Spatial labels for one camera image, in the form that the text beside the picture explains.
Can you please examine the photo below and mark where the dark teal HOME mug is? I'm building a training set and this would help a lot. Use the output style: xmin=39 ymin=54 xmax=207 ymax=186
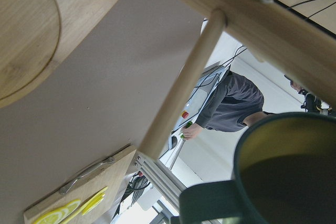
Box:
xmin=179 ymin=112 xmax=335 ymax=223

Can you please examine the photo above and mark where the wooden mug tree rack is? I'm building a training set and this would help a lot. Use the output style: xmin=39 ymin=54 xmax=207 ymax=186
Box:
xmin=0 ymin=0 xmax=336 ymax=162

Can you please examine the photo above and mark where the person in dark sweater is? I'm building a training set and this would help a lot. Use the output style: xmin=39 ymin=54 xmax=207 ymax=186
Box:
xmin=182 ymin=71 xmax=274 ymax=140

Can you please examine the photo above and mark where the bamboo cutting board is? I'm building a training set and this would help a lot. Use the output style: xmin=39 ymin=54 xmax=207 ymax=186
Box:
xmin=24 ymin=145 xmax=136 ymax=223

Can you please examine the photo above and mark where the large front lemon slice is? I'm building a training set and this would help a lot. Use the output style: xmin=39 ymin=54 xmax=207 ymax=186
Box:
xmin=64 ymin=199 xmax=81 ymax=217

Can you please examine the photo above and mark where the lemon slice behind front slice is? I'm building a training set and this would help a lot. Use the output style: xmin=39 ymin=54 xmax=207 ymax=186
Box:
xmin=33 ymin=207 xmax=69 ymax=224

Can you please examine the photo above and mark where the aluminium frame post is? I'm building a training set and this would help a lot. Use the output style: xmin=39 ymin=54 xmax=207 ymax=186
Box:
xmin=135 ymin=152 xmax=186 ymax=211

